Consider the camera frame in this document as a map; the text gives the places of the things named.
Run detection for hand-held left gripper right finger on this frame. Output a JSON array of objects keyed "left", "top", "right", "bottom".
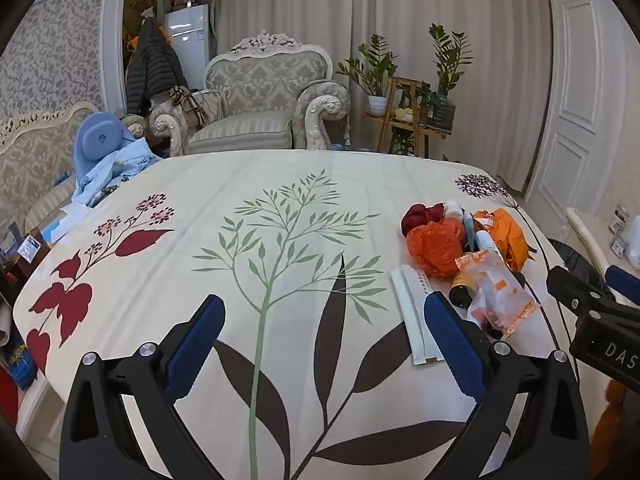
[{"left": 424, "top": 291, "right": 593, "bottom": 480}]

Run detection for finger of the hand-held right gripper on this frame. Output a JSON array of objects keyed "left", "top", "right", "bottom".
[
  {"left": 604, "top": 265, "right": 640, "bottom": 307},
  {"left": 546, "top": 266, "right": 626, "bottom": 317}
]

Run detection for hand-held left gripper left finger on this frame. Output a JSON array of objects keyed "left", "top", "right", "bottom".
[{"left": 59, "top": 294, "right": 236, "bottom": 480}]

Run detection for trash bin black liner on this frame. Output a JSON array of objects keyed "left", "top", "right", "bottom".
[{"left": 545, "top": 237, "right": 610, "bottom": 286}]

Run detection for white packet green print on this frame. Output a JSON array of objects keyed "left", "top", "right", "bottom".
[{"left": 391, "top": 266, "right": 446, "bottom": 365}]

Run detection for brown bottle yellow label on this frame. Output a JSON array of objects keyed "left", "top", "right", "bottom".
[{"left": 448, "top": 270, "right": 484, "bottom": 311}]

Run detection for light orange plastic bag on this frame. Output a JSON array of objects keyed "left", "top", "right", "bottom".
[{"left": 472, "top": 208, "right": 529, "bottom": 271}]

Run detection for clear wrapper orange print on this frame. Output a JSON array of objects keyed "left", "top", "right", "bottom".
[{"left": 454, "top": 249, "right": 544, "bottom": 341}]

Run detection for crinkled red-orange plastic bag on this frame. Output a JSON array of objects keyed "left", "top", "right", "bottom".
[{"left": 406, "top": 220, "right": 466, "bottom": 280}]

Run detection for white carved side table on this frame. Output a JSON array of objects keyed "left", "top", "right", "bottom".
[{"left": 565, "top": 206, "right": 640, "bottom": 281}]

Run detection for orange fuzzy cloth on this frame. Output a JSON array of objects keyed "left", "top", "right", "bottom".
[{"left": 594, "top": 379, "right": 627, "bottom": 462}]

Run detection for dark red cloth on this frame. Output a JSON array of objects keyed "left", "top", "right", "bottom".
[{"left": 401, "top": 202, "right": 449, "bottom": 239}]

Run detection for blue yellow printed bag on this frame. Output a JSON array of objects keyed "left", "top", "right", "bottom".
[{"left": 0, "top": 332, "right": 39, "bottom": 391}]

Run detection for white papers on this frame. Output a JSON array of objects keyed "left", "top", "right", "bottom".
[{"left": 42, "top": 204, "right": 92, "bottom": 244}]

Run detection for white panelled door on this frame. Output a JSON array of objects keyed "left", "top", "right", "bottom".
[{"left": 522, "top": 0, "right": 640, "bottom": 211}]

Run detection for light blue cloth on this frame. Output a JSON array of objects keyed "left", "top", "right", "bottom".
[{"left": 72, "top": 140, "right": 164, "bottom": 208}]

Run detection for potted plant dark pot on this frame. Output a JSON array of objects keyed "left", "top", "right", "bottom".
[{"left": 424, "top": 22, "right": 474, "bottom": 129}]

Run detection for ornate cream armchair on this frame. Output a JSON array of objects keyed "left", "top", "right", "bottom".
[{"left": 150, "top": 30, "right": 352, "bottom": 157}]

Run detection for blue round cushion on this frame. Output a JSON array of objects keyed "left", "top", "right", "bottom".
[{"left": 74, "top": 111, "right": 132, "bottom": 171}]

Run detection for plaid brown bag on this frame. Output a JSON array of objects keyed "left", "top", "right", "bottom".
[{"left": 169, "top": 86, "right": 209, "bottom": 126}]

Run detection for ornate cream sofa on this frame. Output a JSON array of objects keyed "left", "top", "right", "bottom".
[{"left": 0, "top": 101, "right": 101, "bottom": 223}]

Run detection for wooden plant stand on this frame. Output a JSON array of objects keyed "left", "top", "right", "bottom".
[{"left": 361, "top": 76, "right": 453, "bottom": 158}]

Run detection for potted plant white pot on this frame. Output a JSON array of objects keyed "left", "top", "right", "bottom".
[{"left": 337, "top": 34, "right": 401, "bottom": 117}]

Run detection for dark puffer jacket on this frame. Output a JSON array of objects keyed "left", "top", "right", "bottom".
[{"left": 125, "top": 17, "right": 189, "bottom": 114}]

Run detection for white standing appliance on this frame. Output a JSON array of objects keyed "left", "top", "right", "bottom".
[{"left": 165, "top": 4, "right": 211, "bottom": 92}]

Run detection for beige curtain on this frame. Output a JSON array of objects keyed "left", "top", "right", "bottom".
[{"left": 215, "top": 0, "right": 551, "bottom": 176}]

